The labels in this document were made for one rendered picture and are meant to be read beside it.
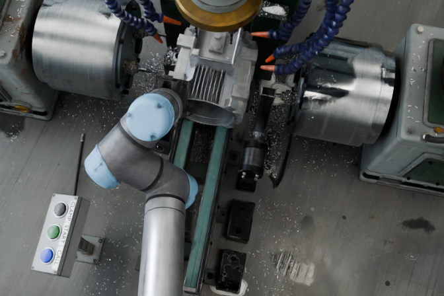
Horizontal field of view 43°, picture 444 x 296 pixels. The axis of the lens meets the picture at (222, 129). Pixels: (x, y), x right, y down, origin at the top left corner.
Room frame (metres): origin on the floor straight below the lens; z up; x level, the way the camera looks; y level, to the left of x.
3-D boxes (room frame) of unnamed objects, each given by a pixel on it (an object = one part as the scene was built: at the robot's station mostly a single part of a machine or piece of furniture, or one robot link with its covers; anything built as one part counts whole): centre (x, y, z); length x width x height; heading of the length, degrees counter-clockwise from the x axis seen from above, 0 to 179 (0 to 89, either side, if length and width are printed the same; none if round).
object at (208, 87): (0.57, 0.03, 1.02); 0.20 x 0.19 x 0.19; 172
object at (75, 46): (0.63, 0.38, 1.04); 0.37 x 0.25 x 0.25; 83
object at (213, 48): (0.61, 0.03, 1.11); 0.12 x 0.11 x 0.07; 172
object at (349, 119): (0.54, -0.30, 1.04); 0.41 x 0.25 x 0.25; 83
